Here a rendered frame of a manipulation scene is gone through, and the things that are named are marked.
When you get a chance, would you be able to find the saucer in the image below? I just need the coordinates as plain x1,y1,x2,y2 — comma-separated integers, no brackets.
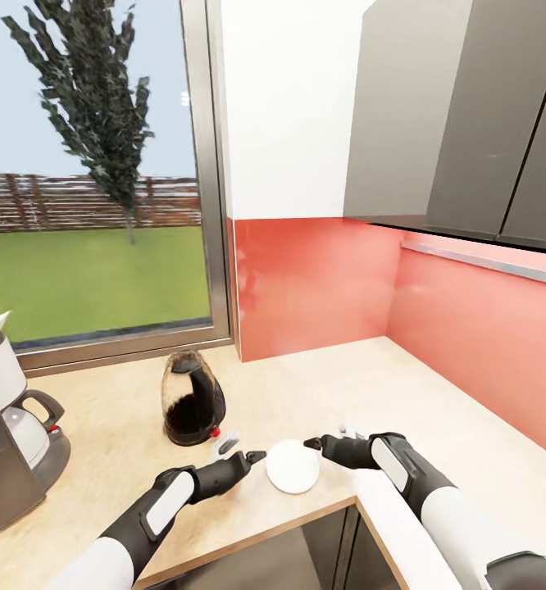
266,440,320,493

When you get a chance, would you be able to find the electric kettle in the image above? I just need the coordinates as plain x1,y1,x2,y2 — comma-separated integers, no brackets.
161,349,226,447

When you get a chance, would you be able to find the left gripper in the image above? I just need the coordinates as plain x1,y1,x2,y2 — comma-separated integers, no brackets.
208,450,267,497

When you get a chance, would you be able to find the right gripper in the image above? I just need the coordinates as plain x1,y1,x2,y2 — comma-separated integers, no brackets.
303,433,359,470

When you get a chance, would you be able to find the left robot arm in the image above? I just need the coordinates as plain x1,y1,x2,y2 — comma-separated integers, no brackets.
39,430,267,590

